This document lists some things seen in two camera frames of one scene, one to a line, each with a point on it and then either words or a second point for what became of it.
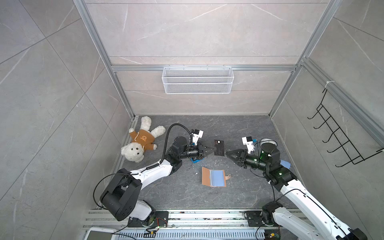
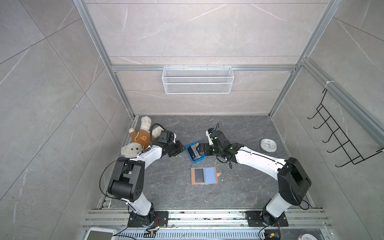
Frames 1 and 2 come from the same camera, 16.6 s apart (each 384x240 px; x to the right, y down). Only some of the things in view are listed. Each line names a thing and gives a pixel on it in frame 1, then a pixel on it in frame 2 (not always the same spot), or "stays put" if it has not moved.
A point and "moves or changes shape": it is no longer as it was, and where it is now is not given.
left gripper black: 201,150 → 180,148
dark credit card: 219,147 moves or changes shape
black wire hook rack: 354,156 stays put
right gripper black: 242,156 → 206,146
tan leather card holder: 215,178 moves or changes shape
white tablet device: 101,233 stays put
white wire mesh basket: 198,80 stays put
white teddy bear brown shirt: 142,139 stays put
